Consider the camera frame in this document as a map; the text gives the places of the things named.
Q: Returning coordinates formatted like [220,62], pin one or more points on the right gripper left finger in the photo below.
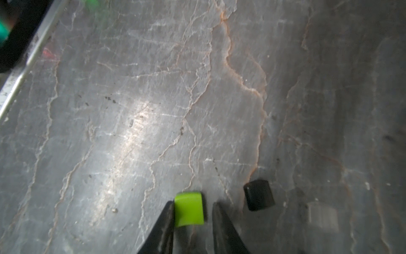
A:
[160,239]

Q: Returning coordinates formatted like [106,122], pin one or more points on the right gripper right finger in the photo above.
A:
[226,238]

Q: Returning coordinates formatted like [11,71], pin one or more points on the green usb cap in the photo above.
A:
[188,209]

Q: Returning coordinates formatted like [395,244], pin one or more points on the black usb cap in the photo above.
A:
[258,195]

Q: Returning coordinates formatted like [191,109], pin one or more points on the clear usb cap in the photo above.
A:
[323,217]

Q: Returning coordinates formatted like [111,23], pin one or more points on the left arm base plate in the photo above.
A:
[19,22]

